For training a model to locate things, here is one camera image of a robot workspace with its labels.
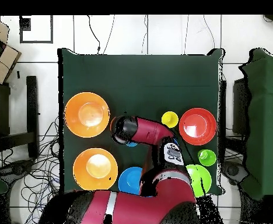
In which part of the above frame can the orange plastic bowl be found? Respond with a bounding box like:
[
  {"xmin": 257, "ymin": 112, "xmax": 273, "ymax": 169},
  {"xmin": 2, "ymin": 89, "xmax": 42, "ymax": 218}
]
[
  {"xmin": 64, "ymin": 92, "xmax": 111, "ymax": 138},
  {"xmin": 72, "ymin": 148, "xmax": 119, "ymax": 191}
]

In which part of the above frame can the yellow plastic cup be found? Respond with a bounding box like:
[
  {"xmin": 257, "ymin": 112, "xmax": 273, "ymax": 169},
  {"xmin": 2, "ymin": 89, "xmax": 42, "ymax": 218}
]
[{"xmin": 161, "ymin": 111, "xmax": 180, "ymax": 129}]

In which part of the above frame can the dark green tablecloth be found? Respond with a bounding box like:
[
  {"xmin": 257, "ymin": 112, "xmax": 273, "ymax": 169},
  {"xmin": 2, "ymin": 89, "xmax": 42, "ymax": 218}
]
[{"xmin": 57, "ymin": 48, "xmax": 225, "ymax": 197}]

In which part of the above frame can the light blue plastic bowl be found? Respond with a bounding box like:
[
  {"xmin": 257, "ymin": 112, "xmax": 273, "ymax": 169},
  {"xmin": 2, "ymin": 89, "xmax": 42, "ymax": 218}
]
[{"xmin": 118, "ymin": 166, "xmax": 144, "ymax": 196}]

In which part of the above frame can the red plastic bowl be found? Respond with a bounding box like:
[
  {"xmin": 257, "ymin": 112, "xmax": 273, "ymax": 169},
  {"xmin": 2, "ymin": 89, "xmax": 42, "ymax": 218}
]
[{"xmin": 178, "ymin": 107, "xmax": 218, "ymax": 146}]

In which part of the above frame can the green plastic cup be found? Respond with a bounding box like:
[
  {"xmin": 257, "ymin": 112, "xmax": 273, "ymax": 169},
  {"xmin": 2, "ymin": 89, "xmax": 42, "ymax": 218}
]
[{"xmin": 197, "ymin": 149, "xmax": 217, "ymax": 167}]

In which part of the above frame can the green plastic bowl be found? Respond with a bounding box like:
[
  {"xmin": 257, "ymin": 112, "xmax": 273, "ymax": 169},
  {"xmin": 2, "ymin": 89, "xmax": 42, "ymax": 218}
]
[{"xmin": 185, "ymin": 164, "xmax": 212, "ymax": 198}]

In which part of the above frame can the black box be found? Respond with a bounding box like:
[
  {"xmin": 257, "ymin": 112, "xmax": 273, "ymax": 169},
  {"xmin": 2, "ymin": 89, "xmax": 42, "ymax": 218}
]
[{"xmin": 232, "ymin": 78, "xmax": 251, "ymax": 136}]

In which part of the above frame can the black equipment base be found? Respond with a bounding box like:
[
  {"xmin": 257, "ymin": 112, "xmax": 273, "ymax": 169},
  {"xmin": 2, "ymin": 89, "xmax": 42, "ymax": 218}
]
[
  {"xmin": 0, "ymin": 159, "xmax": 36, "ymax": 179},
  {"xmin": 221, "ymin": 160, "xmax": 248, "ymax": 186}
]

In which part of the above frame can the black cable with plug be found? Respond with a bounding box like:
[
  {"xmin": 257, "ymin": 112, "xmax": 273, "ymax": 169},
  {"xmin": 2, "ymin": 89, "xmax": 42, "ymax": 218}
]
[{"xmin": 87, "ymin": 15, "xmax": 102, "ymax": 55}]

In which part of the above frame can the tangle of floor cables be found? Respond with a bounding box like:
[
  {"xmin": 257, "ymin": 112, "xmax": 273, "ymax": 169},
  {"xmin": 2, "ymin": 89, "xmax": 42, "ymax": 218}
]
[{"xmin": 0, "ymin": 116, "xmax": 62, "ymax": 224}]

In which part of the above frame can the black stand frame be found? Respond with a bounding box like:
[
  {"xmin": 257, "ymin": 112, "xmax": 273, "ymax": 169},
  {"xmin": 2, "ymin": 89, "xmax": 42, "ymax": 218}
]
[{"xmin": 0, "ymin": 75, "xmax": 40, "ymax": 159}]

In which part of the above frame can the black square floor frame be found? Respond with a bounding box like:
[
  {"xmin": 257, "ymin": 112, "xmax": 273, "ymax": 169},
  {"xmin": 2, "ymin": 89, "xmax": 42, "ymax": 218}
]
[{"xmin": 19, "ymin": 15, "xmax": 54, "ymax": 44}]

